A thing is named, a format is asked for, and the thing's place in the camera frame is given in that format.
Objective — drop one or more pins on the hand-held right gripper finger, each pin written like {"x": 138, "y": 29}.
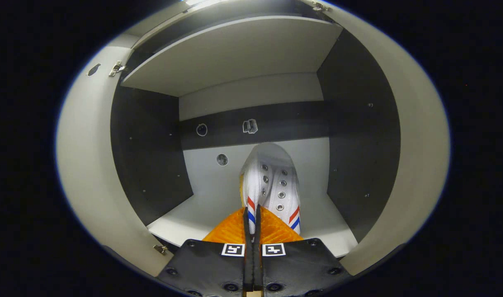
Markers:
{"x": 257, "y": 268}
{"x": 248, "y": 268}

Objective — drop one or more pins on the white striped shoe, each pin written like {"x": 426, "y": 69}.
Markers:
{"x": 272, "y": 181}

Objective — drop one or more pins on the white and grey shoe cabinet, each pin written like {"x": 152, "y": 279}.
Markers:
{"x": 234, "y": 53}

